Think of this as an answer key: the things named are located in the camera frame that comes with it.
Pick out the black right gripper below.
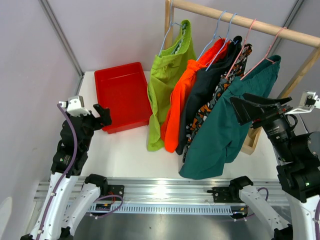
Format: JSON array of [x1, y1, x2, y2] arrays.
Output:
[[229, 91, 297, 161]]

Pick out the teal green shorts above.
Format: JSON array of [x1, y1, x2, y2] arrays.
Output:
[[179, 55, 282, 180]]

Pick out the pink hanger of camouflage shorts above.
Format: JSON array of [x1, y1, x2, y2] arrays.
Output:
[[225, 19, 257, 80]]

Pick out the pink hanger of teal shorts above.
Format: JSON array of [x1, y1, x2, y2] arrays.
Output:
[[240, 27, 287, 81]]

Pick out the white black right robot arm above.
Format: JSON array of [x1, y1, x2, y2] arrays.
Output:
[[228, 91, 320, 240]]

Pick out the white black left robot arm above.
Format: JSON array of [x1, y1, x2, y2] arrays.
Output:
[[21, 101, 112, 240]]

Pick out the orange grey camouflage shorts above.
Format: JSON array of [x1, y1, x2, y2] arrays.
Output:
[[182, 43, 253, 161]]

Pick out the black shorts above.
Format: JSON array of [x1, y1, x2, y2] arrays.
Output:
[[175, 35, 243, 155]]

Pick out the blue hanger of black shorts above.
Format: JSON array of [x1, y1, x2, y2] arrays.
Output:
[[205, 12, 238, 72]]

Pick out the blue hanger of orange shorts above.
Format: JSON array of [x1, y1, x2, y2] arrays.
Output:
[[196, 10, 228, 62]]

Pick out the lime green shorts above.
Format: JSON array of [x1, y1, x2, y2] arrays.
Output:
[[147, 19, 196, 152]]

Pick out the blue hanger of green shorts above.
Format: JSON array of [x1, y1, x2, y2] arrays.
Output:
[[158, 0, 185, 57]]

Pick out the red plastic bin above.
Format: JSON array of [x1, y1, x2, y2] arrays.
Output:
[[94, 62, 152, 134]]

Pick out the wooden clothes rack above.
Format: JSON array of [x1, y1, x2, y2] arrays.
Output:
[[173, 0, 320, 155]]

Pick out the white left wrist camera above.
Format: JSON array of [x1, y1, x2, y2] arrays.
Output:
[[58, 95, 91, 117]]

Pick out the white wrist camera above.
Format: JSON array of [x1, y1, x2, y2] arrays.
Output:
[[286, 90, 320, 115], [58, 95, 91, 117]]

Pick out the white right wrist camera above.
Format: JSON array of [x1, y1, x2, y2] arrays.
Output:
[[286, 90, 320, 115]]

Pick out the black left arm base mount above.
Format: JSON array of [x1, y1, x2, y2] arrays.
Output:
[[99, 184, 125, 199]]

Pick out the aluminium mounting rail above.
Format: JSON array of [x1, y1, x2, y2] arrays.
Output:
[[33, 177, 289, 206]]

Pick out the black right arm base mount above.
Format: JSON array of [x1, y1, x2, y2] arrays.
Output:
[[206, 186, 242, 203]]

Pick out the slotted grey cable duct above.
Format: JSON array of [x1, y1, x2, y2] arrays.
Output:
[[87, 202, 246, 216]]

